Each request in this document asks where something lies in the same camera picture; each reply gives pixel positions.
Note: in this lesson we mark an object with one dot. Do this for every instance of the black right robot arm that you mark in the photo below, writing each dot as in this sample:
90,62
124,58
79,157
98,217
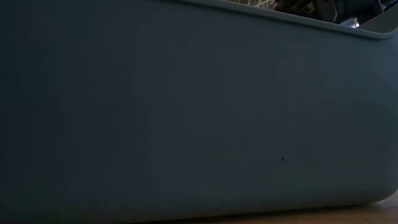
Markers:
323,11

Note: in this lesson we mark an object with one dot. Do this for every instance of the dark blue plastic bin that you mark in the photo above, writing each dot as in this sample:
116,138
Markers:
186,109

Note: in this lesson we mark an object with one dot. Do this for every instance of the wooden lattice structure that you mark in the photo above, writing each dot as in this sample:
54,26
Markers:
258,3

